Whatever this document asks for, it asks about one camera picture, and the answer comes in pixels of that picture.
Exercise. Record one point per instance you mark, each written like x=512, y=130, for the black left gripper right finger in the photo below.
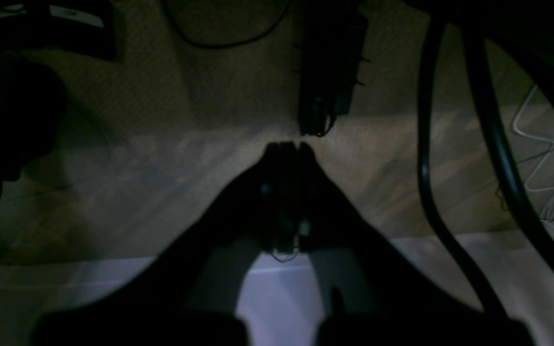
x=374, y=296

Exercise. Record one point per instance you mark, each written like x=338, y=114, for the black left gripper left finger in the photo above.
x=151, y=309

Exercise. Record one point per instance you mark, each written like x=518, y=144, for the black power strip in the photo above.
x=333, y=39

